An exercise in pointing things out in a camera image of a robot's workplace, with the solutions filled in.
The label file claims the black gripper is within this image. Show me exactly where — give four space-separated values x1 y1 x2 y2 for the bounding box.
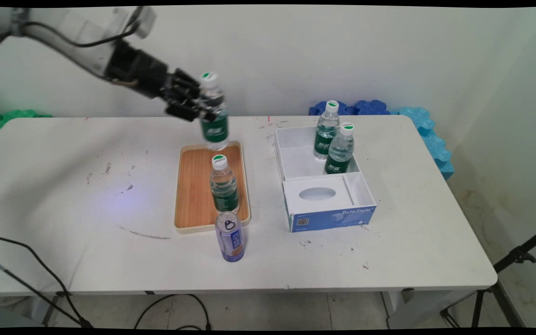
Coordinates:
106 39 217 123

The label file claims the green label water bottle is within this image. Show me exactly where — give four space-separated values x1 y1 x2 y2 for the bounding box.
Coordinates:
324 122 355 175
199 72 230 151
314 100 341 161
209 154 240 215

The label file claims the wooden tray with cream rim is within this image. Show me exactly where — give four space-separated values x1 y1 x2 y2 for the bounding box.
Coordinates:
174 141 252 234

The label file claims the blue drink can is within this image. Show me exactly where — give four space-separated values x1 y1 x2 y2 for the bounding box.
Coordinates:
215 211 246 262

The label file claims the white box with blue side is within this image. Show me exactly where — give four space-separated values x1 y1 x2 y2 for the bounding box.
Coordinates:
274 126 377 233

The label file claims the green foam mat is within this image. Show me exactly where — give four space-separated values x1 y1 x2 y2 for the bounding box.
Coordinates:
0 109 53 141

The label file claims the grey metal table leg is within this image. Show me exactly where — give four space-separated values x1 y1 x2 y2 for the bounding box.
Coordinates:
41 291 74 327

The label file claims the light blue foam mat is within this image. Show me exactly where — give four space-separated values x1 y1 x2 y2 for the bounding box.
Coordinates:
390 107 455 181

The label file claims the black tripod stand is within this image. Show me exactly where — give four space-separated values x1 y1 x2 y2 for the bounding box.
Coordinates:
439 223 536 328

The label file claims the black looped floor cable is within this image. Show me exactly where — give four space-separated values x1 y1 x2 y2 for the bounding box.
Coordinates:
134 294 212 330

